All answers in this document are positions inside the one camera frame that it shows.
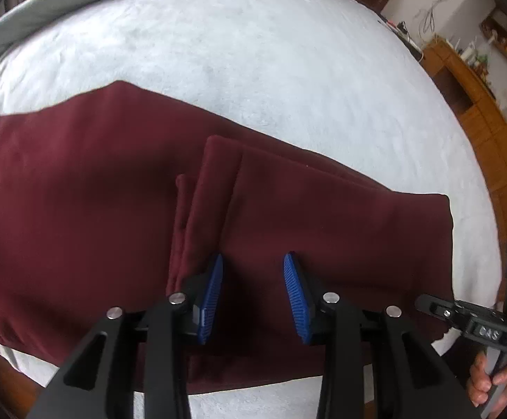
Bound wooden cabinet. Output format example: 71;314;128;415
423;9;507;245

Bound bed with white sheet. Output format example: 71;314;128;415
0;0;505;419

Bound person's right hand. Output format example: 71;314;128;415
467;351;507;411

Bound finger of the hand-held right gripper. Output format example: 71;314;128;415
415;294;470;329

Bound maroon pants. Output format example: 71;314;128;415
0;79;455;396

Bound dark wooden nightstand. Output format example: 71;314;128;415
378;11;424;60

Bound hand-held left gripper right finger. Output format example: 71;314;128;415
283;251;483;419

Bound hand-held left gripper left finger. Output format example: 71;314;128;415
29;253;225;419

